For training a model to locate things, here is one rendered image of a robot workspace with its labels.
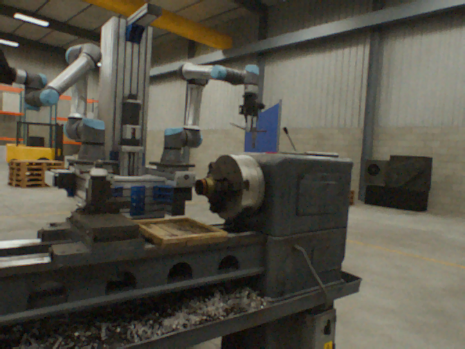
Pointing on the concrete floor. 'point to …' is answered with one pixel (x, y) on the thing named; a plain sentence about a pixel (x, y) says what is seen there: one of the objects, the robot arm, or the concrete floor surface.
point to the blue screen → (272, 138)
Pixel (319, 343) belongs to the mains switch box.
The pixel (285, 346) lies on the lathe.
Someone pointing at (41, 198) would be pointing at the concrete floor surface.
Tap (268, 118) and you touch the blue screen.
